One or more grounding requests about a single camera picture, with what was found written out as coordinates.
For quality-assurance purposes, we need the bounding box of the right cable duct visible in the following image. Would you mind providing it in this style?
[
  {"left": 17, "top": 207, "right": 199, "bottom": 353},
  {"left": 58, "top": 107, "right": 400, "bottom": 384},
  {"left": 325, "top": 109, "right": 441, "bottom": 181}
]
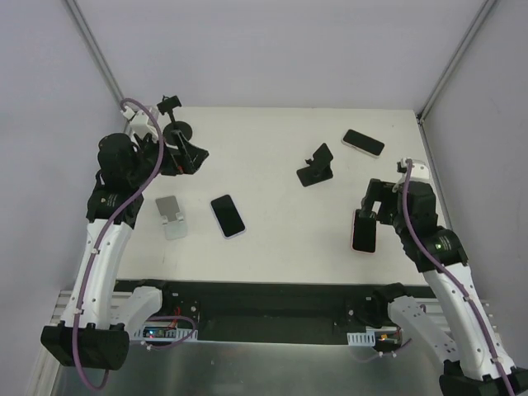
[{"left": 346, "top": 330, "right": 402, "bottom": 347}]

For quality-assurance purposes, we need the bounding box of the aluminium frame post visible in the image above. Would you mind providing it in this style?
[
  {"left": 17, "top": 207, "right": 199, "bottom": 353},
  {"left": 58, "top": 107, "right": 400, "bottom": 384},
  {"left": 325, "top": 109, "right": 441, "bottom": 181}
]
[
  {"left": 417, "top": 0, "right": 500, "bottom": 125},
  {"left": 62, "top": 0, "right": 125, "bottom": 106}
]

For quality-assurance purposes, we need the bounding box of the purple case phone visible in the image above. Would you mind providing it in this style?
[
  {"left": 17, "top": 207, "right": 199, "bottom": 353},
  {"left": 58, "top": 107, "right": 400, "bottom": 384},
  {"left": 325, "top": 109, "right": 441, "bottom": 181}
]
[{"left": 210, "top": 195, "right": 246, "bottom": 239}]

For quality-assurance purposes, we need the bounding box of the cream case phone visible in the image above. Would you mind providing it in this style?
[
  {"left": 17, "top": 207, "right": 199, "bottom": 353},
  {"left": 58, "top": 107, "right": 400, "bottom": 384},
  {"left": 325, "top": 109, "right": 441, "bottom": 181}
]
[{"left": 342, "top": 129, "right": 385, "bottom": 158}]

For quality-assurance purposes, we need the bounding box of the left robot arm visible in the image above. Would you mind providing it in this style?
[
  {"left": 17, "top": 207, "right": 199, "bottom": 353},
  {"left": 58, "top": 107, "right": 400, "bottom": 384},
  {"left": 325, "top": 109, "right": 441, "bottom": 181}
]
[{"left": 40, "top": 130, "right": 209, "bottom": 370}]

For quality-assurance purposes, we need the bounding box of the white folding phone stand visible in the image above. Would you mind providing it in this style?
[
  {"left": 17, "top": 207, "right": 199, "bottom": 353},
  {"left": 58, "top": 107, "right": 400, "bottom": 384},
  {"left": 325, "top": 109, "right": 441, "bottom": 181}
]
[{"left": 155, "top": 196, "right": 188, "bottom": 240}]

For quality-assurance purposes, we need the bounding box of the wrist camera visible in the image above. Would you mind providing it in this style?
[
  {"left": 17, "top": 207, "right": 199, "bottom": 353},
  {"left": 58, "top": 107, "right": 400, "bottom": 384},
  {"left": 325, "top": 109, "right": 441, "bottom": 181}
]
[
  {"left": 121, "top": 106, "right": 158, "bottom": 139},
  {"left": 397, "top": 158, "right": 431, "bottom": 184}
]

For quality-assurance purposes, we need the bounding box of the cable duct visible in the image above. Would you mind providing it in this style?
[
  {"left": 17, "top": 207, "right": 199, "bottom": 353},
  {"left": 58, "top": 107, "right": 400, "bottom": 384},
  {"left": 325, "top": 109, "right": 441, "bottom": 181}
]
[
  {"left": 130, "top": 326, "right": 198, "bottom": 343},
  {"left": 346, "top": 330, "right": 402, "bottom": 347}
]

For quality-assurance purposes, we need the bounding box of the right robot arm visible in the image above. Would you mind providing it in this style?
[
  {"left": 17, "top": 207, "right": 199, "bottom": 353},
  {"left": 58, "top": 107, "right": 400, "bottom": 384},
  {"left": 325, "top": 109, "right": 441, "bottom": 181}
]
[{"left": 353, "top": 179, "right": 527, "bottom": 395}]

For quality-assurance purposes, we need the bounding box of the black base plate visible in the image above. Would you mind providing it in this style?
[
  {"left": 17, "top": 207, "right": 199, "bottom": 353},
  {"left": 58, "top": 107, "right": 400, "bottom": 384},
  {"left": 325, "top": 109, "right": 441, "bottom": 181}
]
[{"left": 115, "top": 280, "right": 417, "bottom": 343}]

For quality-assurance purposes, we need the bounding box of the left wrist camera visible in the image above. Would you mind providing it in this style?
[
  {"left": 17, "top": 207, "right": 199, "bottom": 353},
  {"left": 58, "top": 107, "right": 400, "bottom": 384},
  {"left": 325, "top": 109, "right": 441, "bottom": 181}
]
[{"left": 121, "top": 106, "right": 158, "bottom": 139}]

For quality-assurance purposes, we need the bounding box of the black round-base clamp stand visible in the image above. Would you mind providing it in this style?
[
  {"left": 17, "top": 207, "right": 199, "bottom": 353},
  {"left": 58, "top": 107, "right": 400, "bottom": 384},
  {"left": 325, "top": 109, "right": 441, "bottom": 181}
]
[{"left": 157, "top": 95, "right": 193, "bottom": 146}]

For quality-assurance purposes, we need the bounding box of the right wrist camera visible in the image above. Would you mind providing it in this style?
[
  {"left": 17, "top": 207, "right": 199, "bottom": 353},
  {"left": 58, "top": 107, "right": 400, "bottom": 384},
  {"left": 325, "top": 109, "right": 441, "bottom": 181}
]
[{"left": 397, "top": 158, "right": 431, "bottom": 184}]

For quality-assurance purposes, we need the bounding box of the black folding phone stand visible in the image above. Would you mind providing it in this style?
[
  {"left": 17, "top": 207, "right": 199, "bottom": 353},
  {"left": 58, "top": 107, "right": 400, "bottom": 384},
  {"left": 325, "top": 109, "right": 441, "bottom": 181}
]
[{"left": 296, "top": 143, "right": 333, "bottom": 187}]

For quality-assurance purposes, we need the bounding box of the left aluminium frame post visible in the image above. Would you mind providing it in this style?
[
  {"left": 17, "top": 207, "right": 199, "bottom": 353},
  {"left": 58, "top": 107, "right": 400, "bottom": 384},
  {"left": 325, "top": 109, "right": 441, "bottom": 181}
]
[{"left": 62, "top": 0, "right": 125, "bottom": 106}]

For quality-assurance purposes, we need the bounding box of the pink case phone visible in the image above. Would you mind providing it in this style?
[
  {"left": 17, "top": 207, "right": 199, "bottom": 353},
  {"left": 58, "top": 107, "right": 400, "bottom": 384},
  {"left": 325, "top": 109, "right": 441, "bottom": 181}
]
[{"left": 351, "top": 210, "right": 376, "bottom": 253}]

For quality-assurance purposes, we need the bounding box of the left cable duct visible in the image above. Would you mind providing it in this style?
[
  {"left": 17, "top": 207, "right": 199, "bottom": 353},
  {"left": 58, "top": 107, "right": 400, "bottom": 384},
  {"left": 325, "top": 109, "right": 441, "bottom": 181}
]
[{"left": 130, "top": 326, "right": 198, "bottom": 343}]

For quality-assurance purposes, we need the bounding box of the right aluminium frame post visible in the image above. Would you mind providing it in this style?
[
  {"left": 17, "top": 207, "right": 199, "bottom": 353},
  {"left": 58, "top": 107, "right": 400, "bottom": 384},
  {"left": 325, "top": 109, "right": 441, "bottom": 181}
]
[{"left": 417, "top": 0, "right": 500, "bottom": 125}]

